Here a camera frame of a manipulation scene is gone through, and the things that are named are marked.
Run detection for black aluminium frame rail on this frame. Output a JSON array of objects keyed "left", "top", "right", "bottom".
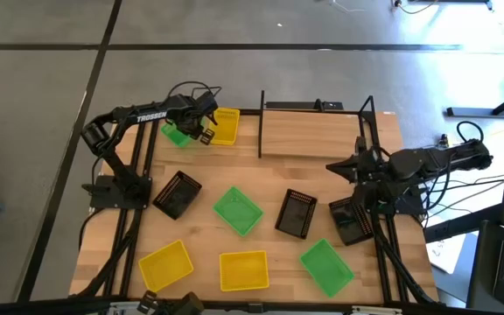
[
  {"left": 0, "top": 297, "right": 504, "bottom": 315},
  {"left": 214, "top": 107, "right": 263, "bottom": 116},
  {"left": 367, "top": 209, "right": 439, "bottom": 305},
  {"left": 70, "top": 118, "right": 158, "bottom": 303}
]

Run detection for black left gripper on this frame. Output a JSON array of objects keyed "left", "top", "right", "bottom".
[{"left": 172, "top": 92, "right": 220, "bottom": 146}]

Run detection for white paper sheet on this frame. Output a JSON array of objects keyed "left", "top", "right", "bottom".
[{"left": 425, "top": 234, "right": 468, "bottom": 276}]

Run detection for black floor cables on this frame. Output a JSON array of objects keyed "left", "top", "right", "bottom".
[{"left": 390, "top": 0, "right": 442, "bottom": 15}]

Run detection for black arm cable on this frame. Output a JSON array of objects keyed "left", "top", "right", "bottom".
[{"left": 165, "top": 80, "right": 223, "bottom": 102}]

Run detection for wooden shelf with black frame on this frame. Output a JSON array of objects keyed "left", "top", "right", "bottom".
[{"left": 257, "top": 89, "right": 405, "bottom": 160}]

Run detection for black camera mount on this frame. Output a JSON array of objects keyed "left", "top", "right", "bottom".
[{"left": 136, "top": 290, "right": 206, "bottom": 315}]

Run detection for black bar with knob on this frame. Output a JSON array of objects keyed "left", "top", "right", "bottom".
[{"left": 263, "top": 98, "right": 345, "bottom": 111}]

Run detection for yellow plastic basket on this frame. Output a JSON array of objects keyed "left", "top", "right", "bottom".
[
  {"left": 207, "top": 107, "right": 241, "bottom": 146},
  {"left": 219, "top": 249, "right": 270, "bottom": 293},
  {"left": 137, "top": 239, "right": 195, "bottom": 293}
]

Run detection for black plastic basket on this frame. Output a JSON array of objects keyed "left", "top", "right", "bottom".
[
  {"left": 327, "top": 196, "right": 375, "bottom": 247},
  {"left": 152, "top": 170, "right": 203, "bottom": 221},
  {"left": 274, "top": 188, "right": 319, "bottom": 241}
]

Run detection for green plastic basket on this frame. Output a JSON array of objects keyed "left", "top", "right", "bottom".
[
  {"left": 213, "top": 185, "right": 265, "bottom": 238},
  {"left": 160, "top": 121, "right": 195, "bottom": 149},
  {"left": 299, "top": 237, "right": 356, "bottom": 299}
]

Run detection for black looped cable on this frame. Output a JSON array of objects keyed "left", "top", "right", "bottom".
[{"left": 455, "top": 120, "right": 486, "bottom": 146}]

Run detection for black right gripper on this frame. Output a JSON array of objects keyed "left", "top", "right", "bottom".
[{"left": 325, "top": 148, "right": 396, "bottom": 186}]

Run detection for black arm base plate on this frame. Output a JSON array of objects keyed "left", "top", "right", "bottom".
[
  {"left": 88, "top": 173, "right": 153, "bottom": 211},
  {"left": 376, "top": 192, "right": 426, "bottom": 216}
]

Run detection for black desk leg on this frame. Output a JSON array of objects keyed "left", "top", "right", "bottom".
[{"left": 445, "top": 82, "right": 504, "bottom": 120}]

